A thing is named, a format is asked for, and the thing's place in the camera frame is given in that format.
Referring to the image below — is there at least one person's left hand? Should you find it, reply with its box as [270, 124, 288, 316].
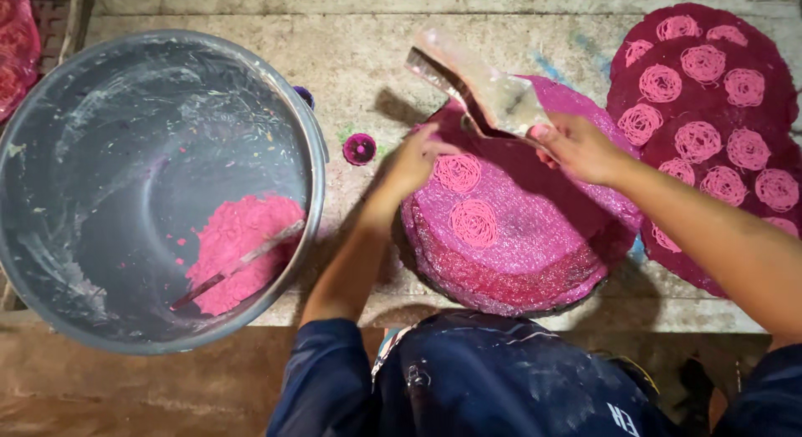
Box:
[375, 122, 462, 206]

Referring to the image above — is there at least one person's right hand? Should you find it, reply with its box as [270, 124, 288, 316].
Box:
[528, 113, 634, 187]

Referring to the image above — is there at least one clear plastic piping bag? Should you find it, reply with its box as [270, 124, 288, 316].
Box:
[404, 28, 558, 151]

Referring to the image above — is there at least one pink noodle coil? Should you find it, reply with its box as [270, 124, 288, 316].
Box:
[432, 154, 482, 195]
[449, 199, 500, 249]

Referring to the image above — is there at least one small purple round cap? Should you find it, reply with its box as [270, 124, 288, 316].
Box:
[343, 133, 377, 167]

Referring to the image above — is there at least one stack of pink woven trays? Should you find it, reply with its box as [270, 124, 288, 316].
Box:
[393, 75, 645, 319]

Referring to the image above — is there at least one pink dough lump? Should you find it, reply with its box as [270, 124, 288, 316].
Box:
[185, 194, 307, 317]

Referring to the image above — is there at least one dough-coated stirring stick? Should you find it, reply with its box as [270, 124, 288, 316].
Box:
[170, 219, 307, 311]

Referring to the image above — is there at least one person's dark blue clothing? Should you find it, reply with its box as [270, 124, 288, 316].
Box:
[266, 308, 802, 437]

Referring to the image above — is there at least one group of pink noodle coils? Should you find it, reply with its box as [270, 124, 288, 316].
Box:
[617, 14, 801, 254]

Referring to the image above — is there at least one dark maroon woven tray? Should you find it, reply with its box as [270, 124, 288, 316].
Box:
[606, 3, 802, 299]

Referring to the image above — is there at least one large grey metal basin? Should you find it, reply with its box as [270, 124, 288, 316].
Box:
[0, 28, 329, 356]

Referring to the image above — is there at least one pink tray with coils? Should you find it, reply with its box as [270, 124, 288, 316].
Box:
[0, 0, 41, 122]

